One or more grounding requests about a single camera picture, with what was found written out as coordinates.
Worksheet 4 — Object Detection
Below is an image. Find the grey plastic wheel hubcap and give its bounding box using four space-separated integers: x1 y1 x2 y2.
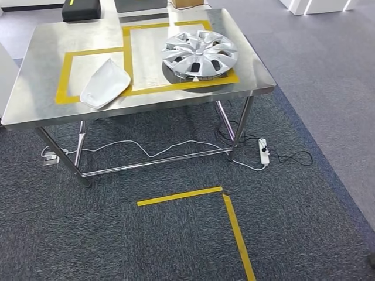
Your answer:
161 30 239 82

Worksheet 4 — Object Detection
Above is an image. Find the stainless steel workbench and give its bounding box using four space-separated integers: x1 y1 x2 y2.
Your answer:
1 8 277 188

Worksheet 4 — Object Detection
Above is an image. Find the white power strip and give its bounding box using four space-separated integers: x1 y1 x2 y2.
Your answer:
257 138 270 166

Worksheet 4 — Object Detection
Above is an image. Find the white triangular plastic panel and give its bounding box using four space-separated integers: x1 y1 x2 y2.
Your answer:
79 58 132 110

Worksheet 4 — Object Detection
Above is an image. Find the brown cardboard box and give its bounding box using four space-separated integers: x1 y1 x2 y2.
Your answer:
171 0 204 9

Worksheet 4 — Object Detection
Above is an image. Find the grey laptop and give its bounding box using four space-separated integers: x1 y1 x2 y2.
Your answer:
114 0 169 23

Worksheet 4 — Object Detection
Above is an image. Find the silver floor socket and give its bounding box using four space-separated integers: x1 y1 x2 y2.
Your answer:
42 152 60 166

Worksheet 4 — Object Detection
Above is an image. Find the black zip case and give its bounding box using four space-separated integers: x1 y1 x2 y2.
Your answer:
61 0 102 23

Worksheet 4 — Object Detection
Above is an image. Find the white lit display plinth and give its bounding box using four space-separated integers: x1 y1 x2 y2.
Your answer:
278 0 360 16

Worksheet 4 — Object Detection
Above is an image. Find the white power cable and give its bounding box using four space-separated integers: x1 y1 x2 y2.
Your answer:
41 139 268 172

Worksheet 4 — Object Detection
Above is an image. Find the black floor cable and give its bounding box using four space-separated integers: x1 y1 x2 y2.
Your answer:
215 102 314 167

